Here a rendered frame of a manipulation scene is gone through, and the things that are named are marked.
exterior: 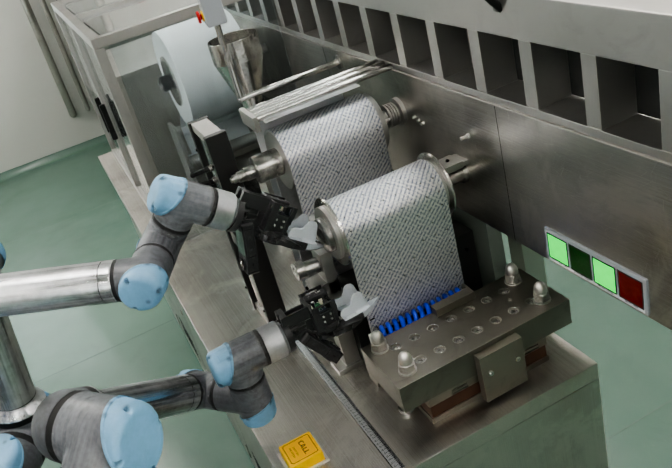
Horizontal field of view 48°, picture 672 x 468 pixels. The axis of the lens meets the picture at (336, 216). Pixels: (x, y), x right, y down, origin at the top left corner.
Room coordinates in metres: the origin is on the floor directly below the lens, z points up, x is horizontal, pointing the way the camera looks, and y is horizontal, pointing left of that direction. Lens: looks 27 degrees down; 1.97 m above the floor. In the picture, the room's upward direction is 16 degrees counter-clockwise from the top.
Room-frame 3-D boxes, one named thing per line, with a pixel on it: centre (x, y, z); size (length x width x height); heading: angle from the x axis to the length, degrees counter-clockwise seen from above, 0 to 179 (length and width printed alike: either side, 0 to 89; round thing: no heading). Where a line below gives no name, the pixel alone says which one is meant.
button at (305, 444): (1.13, 0.19, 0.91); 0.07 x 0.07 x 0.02; 18
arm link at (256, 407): (1.22, 0.27, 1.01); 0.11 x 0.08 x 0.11; 58
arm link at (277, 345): (1.24, 0.19, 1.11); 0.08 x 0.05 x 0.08; 18
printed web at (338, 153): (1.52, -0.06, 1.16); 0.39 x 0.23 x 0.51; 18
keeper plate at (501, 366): (1.15, -0.23, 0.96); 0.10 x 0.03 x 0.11; 108
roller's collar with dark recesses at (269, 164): (1.58, 0.12, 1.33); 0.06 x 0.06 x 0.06; 18
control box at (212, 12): (1.89, 0.16, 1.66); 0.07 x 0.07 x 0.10; 9
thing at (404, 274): (1.33, -0.12, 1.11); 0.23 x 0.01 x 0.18; 108
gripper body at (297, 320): (1.26, 0.11, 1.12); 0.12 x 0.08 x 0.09; 108
